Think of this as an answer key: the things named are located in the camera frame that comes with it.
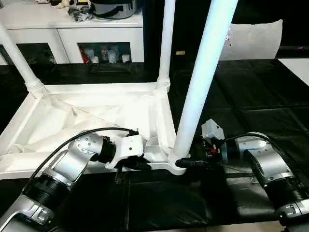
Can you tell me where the dark gear on cabinet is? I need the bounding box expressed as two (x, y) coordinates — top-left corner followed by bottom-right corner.
(68, 0), (143, 21)

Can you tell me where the white plastic table leg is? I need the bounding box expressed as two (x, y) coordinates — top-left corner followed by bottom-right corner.
(157, 0), (176, 91)
(0, 22), (46, 96)
(169, 0), (239, 164)

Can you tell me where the grey cushion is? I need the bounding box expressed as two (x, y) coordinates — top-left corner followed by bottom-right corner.
(220, 19), (283, 61)

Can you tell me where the white plastic table top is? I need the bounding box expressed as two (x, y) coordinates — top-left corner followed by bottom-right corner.
(0, 80), (188, 180)

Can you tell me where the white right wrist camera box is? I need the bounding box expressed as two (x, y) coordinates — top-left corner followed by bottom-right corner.
(201, 119), (225, 143)

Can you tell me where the black cabinet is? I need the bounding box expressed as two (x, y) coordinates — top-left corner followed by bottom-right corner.
(143, 0), (232, 63)

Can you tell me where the black work mat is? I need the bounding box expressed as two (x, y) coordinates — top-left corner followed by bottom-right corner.
(0, 58), (309, 228)

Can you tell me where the white board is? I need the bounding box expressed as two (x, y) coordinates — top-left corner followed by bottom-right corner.
(277, 58), (309, 87)

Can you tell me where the white cabinet with glass doors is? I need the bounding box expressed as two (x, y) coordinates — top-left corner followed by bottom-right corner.
(0, 2), (144, 65)

